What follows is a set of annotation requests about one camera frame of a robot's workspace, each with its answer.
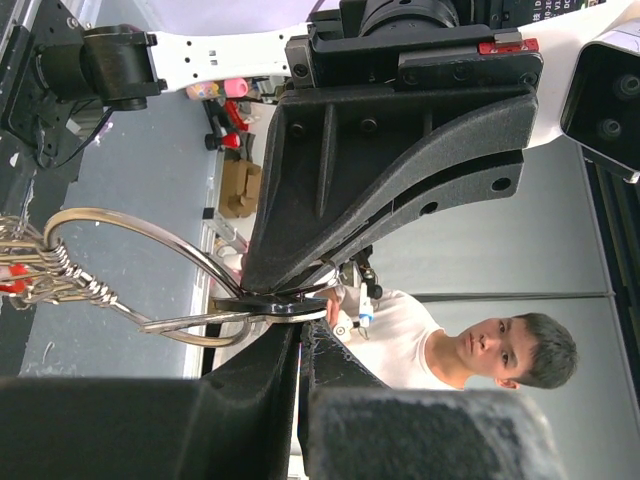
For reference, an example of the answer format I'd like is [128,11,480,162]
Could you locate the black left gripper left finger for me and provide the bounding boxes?
[1,325,300,479]

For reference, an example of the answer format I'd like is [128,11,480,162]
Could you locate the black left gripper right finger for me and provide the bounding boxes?
[298,321,567,479]

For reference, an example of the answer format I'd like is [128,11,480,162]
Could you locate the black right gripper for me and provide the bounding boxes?
[242,24,543,294]

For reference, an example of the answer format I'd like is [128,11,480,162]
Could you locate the black white key tag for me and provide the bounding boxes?
[213,296,327,322]

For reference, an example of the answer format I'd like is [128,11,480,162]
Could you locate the silver key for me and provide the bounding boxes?
[138,312,278,334]

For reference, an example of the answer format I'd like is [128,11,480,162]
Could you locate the large metal keyring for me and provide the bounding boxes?
[0,207,331,349]

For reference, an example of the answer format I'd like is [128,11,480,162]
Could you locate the red key tag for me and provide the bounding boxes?
[0,264,31,294]

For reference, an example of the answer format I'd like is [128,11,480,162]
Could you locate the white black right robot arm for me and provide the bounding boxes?
[36,1,639,294]

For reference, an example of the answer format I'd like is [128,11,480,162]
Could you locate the person in white shirt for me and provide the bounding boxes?
[344,290,578,390]

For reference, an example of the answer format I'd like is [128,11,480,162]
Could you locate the cardboard boxes in background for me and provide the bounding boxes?
[218,159,262,219]

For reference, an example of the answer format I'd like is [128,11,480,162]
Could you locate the pink toy in background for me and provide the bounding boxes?
[186,78,249,101]

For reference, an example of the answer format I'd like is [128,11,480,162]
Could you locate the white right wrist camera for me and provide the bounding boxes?
[519,0,640,184]

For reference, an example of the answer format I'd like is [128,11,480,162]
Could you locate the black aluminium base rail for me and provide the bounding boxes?
[1,1,103,227]

